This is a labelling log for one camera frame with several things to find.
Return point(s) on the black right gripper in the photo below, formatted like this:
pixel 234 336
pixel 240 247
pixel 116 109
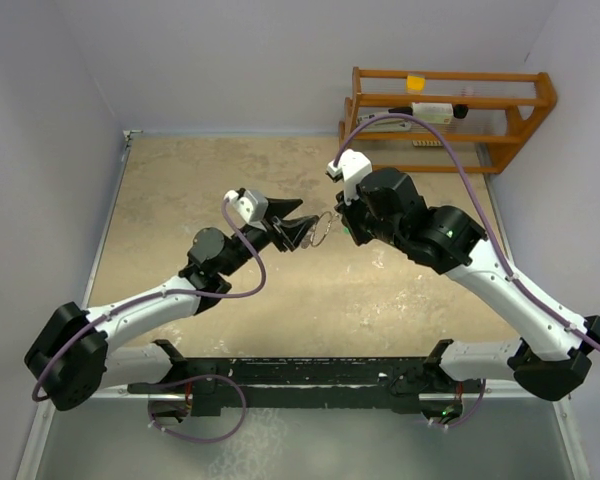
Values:
pixel 349 212

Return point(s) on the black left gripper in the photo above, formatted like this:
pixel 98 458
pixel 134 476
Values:
pixel 290 231

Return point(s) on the large silver keyring with clips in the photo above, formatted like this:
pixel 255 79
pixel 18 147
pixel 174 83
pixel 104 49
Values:
pixel 318 233

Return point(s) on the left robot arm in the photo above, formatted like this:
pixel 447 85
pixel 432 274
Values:
pixel 72 353

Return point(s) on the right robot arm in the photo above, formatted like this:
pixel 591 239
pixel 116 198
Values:
pixel 550 357

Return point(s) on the strip of staples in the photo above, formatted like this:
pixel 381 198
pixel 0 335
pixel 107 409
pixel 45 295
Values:
pixel 426 144

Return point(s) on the white stapler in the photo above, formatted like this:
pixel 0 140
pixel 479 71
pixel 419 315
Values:
pixel 387 125

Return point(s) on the wooden rack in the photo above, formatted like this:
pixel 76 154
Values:
pixel 505 109

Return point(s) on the white box with red label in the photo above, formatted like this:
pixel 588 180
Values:
pixel 434 113

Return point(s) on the small black object on rack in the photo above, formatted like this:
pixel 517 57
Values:
pixel 460 111

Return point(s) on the yellow block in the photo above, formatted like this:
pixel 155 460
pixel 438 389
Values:
pixel 415 84

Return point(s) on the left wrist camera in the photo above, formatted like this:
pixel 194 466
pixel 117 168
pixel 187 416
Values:
pixel 250 205

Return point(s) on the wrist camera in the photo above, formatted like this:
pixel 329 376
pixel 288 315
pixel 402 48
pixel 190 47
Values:
pixel 250 205
pixel 351 168

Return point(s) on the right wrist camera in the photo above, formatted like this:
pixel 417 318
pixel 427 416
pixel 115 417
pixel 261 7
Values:
pixel 351 168

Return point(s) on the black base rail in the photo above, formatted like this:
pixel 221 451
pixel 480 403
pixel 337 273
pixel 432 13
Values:
pixel 404 385

